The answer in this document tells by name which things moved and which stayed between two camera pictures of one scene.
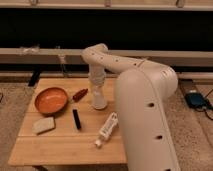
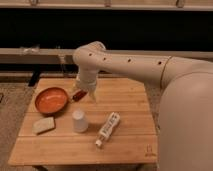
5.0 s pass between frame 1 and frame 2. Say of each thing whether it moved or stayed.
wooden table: stayed
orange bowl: stayed
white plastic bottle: stayed
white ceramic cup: moved
